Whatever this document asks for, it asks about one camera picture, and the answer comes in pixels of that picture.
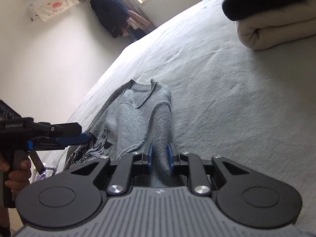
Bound person's left hand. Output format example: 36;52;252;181
0;153;32;185

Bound hanging dark jacket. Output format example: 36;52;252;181
89;0;130;39

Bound grey knitted cat-pattern sweater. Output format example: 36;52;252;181
63;79;184;188

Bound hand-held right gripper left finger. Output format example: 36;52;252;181
70;143;155;195

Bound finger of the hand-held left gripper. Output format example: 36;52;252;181
28;133;90;151
32;122;82;139

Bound folded cream garment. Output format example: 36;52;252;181
234;15;316;51

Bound grey bed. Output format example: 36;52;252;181
32;0;316;237

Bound hanging pink clothes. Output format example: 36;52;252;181
122;10;151;36

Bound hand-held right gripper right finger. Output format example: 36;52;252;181
166;143;251;195

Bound covered wall air conditioner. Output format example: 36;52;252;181
27;0;82;23

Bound folded black garment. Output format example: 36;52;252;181
222;0;316;21

